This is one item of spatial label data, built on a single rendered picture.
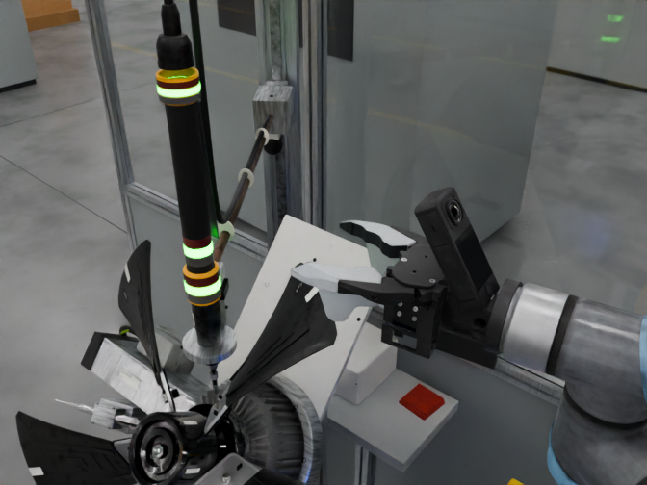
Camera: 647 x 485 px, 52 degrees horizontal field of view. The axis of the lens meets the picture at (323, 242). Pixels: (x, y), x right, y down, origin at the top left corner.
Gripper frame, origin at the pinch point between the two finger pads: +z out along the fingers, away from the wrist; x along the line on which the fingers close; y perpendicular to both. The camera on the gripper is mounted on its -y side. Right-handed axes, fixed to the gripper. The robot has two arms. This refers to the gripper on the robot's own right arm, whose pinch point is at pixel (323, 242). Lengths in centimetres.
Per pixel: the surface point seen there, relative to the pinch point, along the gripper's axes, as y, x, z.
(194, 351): 20.1, -3.0, 16.9
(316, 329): 23.8, 12.2, 7.9
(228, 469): 48, 2, 18
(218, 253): 11.6, 6.6, 19.7
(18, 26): 113, 335, 498
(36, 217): 167, 168, 296
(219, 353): 20.1, -1.8, 14.1
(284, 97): 9, 55, 40
